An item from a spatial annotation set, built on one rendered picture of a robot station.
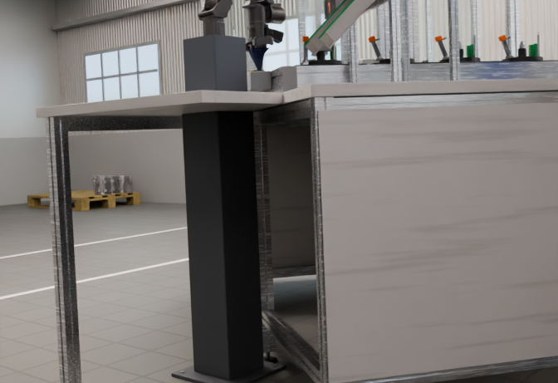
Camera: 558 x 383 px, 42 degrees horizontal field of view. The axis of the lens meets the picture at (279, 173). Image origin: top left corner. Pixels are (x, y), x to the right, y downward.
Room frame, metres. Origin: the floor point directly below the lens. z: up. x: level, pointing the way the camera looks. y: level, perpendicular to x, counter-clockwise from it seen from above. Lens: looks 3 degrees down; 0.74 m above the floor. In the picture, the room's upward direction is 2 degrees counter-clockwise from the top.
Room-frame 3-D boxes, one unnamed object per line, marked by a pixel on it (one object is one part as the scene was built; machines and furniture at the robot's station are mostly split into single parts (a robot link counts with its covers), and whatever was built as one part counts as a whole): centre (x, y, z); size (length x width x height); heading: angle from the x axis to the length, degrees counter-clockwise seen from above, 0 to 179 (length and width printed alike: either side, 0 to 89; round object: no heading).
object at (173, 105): (2.25, 0.15, 0.84); 0.90 x 0.70 x 0.03; 140
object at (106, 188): (9.08, 2.47, 0.18); 1.31 x 0.89 x 0.36; 50
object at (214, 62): (2.28, 0.18, 0.96); 0.14 x 0.14 x 0.20; 50
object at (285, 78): (2.66, 0.05, 0.91); 0.89 x 0.06 x 0.11; 13
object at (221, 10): (2.29, 0.18, 1.15); 0.09 x 0.07 x 0.06; 40
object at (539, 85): (2.53, -0.59, 0.85); 1.50 x 1.41 x 0.03; 13
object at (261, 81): (2.46, 0.07, 0.93); 0.21 x 0.07 x 0.06; 13
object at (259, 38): (2.40, 0.05, 1.08); 0.19 x 0.06 x 0.08; 14
